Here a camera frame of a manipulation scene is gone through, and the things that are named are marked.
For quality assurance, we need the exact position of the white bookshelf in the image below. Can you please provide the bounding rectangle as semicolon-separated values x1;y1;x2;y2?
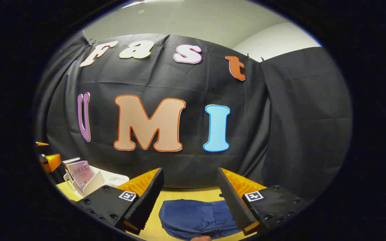
64;166;130;198

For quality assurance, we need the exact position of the black backdrop cloth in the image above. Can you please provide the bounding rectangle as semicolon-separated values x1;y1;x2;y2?
34;33;352;201

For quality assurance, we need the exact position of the blue schoolbag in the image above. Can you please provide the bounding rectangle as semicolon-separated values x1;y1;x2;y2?
158;199;244;241

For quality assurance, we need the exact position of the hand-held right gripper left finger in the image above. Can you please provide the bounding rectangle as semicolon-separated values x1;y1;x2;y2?
76;167;165;235

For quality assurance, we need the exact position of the pink book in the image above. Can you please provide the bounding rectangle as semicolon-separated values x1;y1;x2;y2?
66;160;93;188

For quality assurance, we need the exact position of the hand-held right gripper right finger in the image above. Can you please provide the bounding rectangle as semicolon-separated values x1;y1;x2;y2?
217;167;309;236

